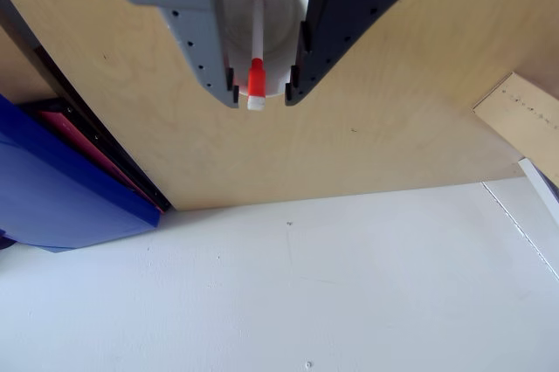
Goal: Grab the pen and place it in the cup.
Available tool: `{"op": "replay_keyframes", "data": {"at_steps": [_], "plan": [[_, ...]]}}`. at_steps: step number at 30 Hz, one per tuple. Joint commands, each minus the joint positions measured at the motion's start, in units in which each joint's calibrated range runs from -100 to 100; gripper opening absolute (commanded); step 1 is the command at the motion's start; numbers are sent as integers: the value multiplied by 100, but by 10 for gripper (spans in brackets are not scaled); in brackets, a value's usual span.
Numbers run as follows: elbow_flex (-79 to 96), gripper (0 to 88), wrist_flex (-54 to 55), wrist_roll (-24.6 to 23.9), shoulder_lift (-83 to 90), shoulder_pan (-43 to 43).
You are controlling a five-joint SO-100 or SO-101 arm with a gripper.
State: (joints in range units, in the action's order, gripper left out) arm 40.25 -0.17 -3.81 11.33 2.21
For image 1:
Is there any white trim strip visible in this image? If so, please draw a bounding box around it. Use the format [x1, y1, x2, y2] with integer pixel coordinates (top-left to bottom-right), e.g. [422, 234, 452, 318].
[517, 159, 559, 208]

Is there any red and white marker pen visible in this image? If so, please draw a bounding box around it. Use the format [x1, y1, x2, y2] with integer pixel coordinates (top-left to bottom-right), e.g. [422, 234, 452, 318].
[246, 0, 267, 112]

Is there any blue binder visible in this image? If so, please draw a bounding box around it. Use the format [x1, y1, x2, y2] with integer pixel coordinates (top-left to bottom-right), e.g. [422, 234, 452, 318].
[0, 94, 162, 254]

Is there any pink book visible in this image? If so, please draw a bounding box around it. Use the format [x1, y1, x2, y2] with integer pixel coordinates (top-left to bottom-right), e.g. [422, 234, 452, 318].
[37, 109, 154, 205]

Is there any pale wooden board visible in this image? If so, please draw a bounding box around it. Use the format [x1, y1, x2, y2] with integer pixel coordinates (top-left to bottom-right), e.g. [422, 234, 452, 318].
[471, 70, 559, 163]

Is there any black flat board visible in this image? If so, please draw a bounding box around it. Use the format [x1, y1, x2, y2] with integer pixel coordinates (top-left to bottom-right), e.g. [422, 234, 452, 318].
[0, 0, 172, 215]

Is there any white mug with red logo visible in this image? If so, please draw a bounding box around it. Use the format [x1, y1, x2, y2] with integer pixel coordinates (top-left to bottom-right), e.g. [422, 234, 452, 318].
[220, 0, 312, 100]

